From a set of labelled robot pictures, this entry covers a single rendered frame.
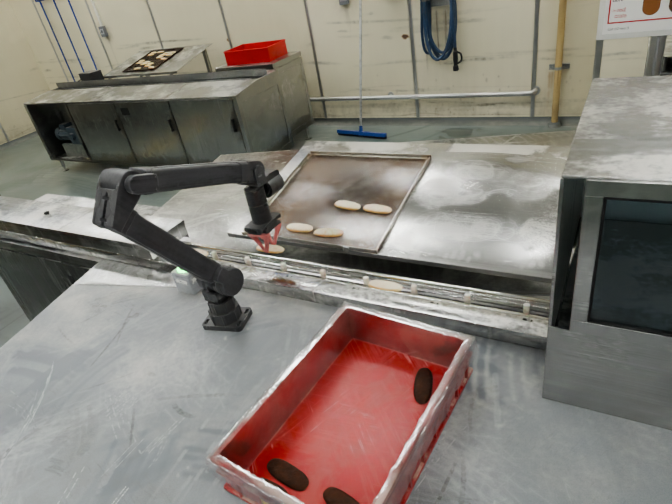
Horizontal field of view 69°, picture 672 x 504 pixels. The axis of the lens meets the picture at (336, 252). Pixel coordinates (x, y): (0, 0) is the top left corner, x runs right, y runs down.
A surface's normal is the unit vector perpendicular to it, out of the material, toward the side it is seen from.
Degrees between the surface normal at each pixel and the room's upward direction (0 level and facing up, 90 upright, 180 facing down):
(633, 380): 90
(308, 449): 0
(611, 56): 90
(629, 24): 90
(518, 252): 10
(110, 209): 56
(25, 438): 0
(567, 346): 90
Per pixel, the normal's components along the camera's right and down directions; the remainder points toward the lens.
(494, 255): -0.25, -0.73
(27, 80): 0.87, 0.11
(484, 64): -0.47, 0.53
